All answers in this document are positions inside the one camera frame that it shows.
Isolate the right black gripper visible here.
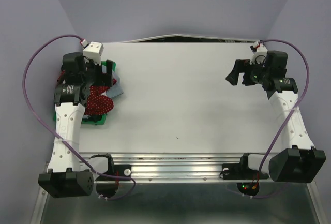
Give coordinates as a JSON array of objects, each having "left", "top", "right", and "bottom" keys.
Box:
[{"left": 224, "top": 58, "right": 270, "bottom": 86}]

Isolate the red polka dot skirt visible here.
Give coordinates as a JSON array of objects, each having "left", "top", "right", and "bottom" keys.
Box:
[{"left": 54, "top": 69, "right": 118, "bottom": 121}]

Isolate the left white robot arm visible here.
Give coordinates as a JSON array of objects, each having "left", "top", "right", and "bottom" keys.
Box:
[{"left": 38, "top": 52, "right": 114, "bottom": 198}]

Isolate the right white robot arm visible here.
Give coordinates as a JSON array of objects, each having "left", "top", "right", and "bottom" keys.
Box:
[{"left": 224, "top": 51, "right": 326, "bottom": 183}]

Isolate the green plastic bin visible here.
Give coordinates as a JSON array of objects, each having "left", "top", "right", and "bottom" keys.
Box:
[{"left": 56, "top": 61, "right": 114, "bottom": 125}]

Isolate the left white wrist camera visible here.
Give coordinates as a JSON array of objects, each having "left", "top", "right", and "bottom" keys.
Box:
[{"left": 83, "top": 42, "right": 104, "bottom": 64}]

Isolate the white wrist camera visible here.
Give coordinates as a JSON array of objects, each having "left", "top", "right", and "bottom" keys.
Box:
[
  {"left": 83, "top": 42, "right": 104, "bottom": 64},
  {"left": 250, "top": 41, "right": 268, "bottom": 65}
]

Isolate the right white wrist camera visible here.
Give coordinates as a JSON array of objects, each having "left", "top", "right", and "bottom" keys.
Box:
[{"left": 250, "top": 41, "right": 268, "bottom": 65}]

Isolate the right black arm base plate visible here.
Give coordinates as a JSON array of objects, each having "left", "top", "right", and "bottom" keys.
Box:
[{"left": 220, "top": 163, "right": 269, "bottom": 180}]

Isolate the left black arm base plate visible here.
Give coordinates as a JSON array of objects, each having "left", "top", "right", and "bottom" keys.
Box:
[{"left": 94, "top": 154, "right": 132, "bottom": 177}]

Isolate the aluminium rail frame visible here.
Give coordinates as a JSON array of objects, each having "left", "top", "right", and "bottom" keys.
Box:
[{"left": 31, "top": 153, "right": 327, "bottom": 223}]

